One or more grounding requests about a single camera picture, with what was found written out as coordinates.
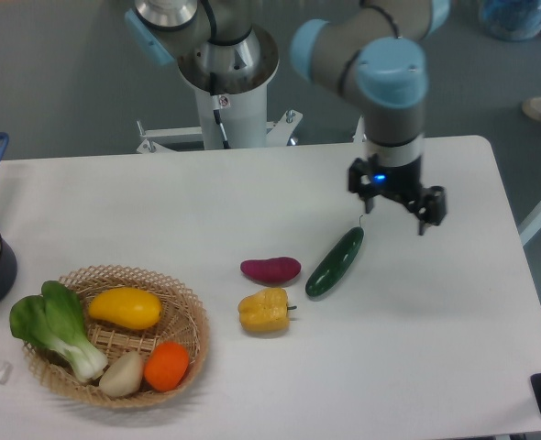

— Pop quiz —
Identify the green cucumber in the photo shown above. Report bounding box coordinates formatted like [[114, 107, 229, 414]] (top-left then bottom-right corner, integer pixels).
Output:
[[304, 214, 365, 301]]

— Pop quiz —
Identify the green bok choy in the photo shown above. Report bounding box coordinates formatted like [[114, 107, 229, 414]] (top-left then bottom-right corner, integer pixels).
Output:
[[9, 280, 108, 382]]

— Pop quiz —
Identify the beige potato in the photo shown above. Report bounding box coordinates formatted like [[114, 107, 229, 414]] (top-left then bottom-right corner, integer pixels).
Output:
[[98, 352, 144, 398]]

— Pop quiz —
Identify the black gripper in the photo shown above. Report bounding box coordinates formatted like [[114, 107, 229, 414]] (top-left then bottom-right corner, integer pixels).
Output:
[[348, 154, 447, 236]]

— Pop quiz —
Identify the orange fruit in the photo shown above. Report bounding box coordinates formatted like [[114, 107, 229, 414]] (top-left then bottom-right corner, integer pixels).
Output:
[[143, 341, 190, 392]]

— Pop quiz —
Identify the yellow bell pepper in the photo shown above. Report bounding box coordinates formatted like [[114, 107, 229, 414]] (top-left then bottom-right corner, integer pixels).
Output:
[[237, 288, 295, 333]]

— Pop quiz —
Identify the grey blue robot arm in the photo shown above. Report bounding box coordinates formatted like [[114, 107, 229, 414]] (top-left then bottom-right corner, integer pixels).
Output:
[[125, 1, 450, 228]]

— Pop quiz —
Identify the purple sweet potato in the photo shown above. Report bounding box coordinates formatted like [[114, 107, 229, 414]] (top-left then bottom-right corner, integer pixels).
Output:
[[240, 257, 302, 285]]

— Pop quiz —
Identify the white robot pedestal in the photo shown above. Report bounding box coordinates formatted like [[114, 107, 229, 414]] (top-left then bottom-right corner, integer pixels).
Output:
[[135, 27, 372, 155]]

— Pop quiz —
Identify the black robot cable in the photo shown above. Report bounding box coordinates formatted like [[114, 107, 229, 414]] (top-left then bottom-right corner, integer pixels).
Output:
[[207, 71, 232, 150]]

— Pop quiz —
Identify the blue plastic bag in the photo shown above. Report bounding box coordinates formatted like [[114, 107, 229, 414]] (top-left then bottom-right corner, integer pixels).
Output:
[[478, 1, 541, 42]]

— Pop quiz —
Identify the woven wicker basket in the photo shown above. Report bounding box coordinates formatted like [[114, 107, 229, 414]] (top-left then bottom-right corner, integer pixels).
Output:
[[23, 265, 209, 409]]

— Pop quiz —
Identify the yellow mango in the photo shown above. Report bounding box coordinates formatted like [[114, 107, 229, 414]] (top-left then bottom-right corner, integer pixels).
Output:
[[88, 287, 162, 330]]

